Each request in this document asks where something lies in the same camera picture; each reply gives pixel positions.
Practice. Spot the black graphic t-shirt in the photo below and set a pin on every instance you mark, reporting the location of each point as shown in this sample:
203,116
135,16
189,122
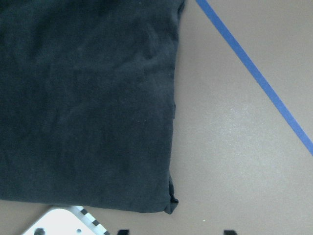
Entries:
87,102

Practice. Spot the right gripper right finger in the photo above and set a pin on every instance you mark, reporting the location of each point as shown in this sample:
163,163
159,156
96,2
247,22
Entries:
230,232

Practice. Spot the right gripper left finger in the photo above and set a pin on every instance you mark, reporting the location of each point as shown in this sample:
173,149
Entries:
123,232

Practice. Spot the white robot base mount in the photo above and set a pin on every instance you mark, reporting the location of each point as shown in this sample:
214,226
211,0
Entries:
70,220

